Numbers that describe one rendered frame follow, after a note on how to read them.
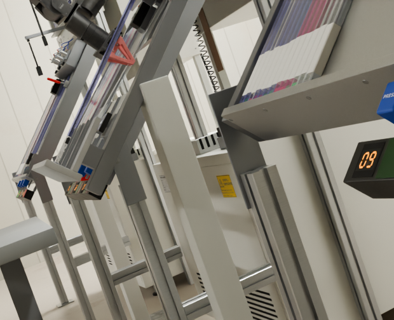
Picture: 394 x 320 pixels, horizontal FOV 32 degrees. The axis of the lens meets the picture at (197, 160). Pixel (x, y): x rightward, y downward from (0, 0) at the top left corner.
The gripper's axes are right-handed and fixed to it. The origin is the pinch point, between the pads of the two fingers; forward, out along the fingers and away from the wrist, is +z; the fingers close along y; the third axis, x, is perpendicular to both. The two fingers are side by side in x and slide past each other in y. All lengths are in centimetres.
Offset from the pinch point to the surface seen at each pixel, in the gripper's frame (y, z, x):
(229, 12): 18.5, 20.9, -38.9
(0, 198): 396, 25, 26
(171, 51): -21.3, 4.2, -1.2
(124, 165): -25.2, 8.0, 30.0
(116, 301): 49, 46, 56
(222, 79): 44, 37, -29
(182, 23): -21.4, 2.8, -8.6
